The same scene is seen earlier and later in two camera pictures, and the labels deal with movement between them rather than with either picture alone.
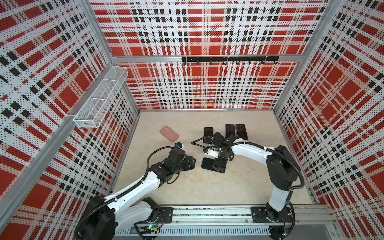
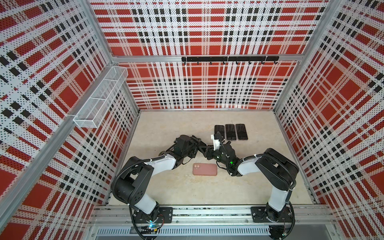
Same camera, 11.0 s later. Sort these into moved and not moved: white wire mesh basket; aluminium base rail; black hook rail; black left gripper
Moved: black left gripper
Not moved: black hook rail; white wire mesh basket; aluminium base rail
